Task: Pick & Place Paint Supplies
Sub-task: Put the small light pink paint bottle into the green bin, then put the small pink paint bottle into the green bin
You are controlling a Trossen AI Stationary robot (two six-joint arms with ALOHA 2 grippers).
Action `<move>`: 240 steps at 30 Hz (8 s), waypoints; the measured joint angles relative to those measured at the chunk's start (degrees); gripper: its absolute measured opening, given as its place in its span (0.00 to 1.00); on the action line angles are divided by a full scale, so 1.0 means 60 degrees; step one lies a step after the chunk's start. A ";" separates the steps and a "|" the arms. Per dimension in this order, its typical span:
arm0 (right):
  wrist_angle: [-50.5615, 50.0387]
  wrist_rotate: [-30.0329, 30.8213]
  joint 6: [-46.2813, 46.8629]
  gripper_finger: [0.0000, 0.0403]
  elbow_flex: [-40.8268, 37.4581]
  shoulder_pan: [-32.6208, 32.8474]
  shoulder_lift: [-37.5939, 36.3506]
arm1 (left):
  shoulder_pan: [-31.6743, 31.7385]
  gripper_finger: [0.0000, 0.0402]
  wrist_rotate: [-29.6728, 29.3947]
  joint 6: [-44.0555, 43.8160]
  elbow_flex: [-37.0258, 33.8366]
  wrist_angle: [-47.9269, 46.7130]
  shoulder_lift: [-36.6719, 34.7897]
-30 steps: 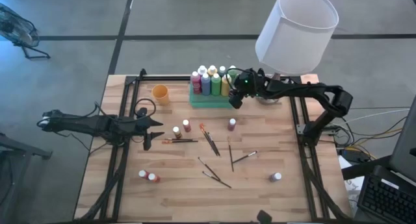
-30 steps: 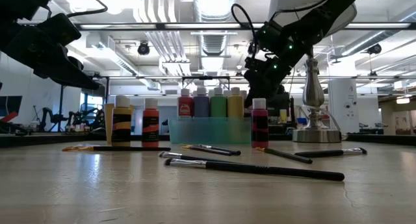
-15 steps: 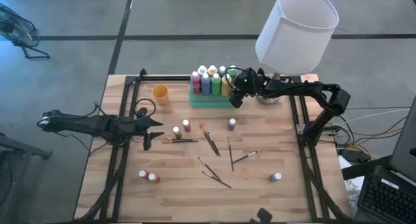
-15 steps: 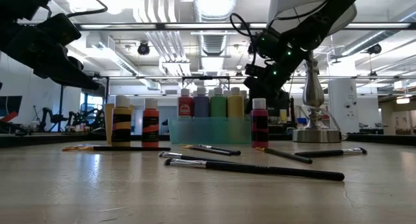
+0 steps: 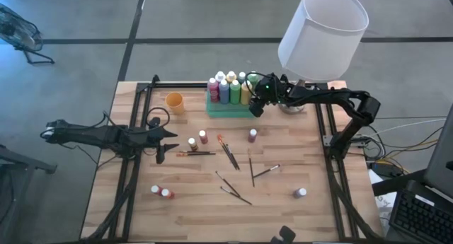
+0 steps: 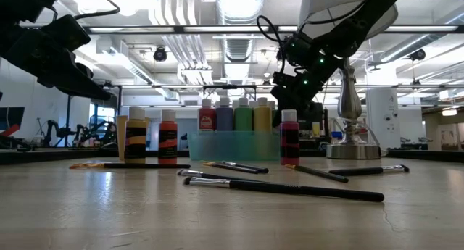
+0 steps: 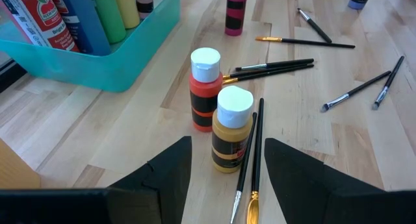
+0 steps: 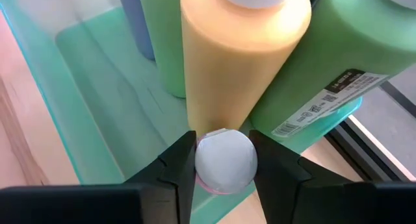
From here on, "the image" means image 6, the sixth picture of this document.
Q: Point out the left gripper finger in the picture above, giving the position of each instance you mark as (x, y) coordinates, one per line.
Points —
(61, 76)

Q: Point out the small magenta paint bottle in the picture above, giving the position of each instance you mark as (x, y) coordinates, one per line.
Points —
(290, 125)

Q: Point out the large lavender paint bottle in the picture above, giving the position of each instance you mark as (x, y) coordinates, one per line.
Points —
(224, 119)

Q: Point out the small yellow paint bottle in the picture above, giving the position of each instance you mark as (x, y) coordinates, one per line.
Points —
(136, 125)

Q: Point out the small coral red paint bottle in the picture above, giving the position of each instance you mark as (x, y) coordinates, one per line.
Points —
(167, 128)

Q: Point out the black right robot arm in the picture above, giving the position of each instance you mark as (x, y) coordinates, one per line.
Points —
(355, 29)

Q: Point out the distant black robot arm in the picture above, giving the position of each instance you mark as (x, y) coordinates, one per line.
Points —
(105, 132)
(50, 126)

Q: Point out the silver table lamp white shade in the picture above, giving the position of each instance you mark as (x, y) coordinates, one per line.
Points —
(349, 98)

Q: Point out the dark monitor screen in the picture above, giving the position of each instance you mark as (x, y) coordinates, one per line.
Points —
(14, 116)

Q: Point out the green translucent plastic bin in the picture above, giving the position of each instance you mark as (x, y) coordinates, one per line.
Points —
(232, 146)

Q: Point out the thin black paintbrush gold ferrule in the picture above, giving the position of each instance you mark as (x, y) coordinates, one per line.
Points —
(319, 173)

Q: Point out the orange plastic cup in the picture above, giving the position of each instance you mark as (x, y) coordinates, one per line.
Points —
(121, 137)

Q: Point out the white round column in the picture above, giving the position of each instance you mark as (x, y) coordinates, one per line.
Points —
(382, 116)

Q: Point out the short black paintbrush silver ferrule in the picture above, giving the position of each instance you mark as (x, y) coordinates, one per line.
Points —
(362, 170)

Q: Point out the black paintbrush orange fan bristles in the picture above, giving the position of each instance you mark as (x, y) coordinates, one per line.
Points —
(217, 165)

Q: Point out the long black paintbrush gold ferrule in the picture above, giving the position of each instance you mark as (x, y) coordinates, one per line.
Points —
(145, 166)

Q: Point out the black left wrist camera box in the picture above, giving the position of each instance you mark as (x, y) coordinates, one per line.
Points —
(65, 32)

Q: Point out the silver ceiling duct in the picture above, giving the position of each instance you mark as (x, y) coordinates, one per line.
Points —
(239, 11)

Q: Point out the black ceiling camera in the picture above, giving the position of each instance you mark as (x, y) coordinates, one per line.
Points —
(160, 54)
(417, 54)

